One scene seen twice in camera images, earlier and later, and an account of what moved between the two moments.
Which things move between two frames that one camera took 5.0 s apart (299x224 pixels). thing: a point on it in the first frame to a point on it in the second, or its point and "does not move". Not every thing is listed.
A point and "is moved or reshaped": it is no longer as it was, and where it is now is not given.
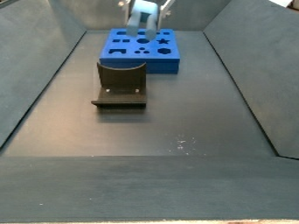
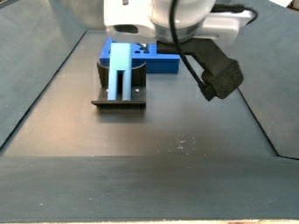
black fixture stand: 123,86 does not move
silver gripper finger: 165,12 to 127,22
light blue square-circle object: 146,7 is moved or reshaped
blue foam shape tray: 125,51 does not move
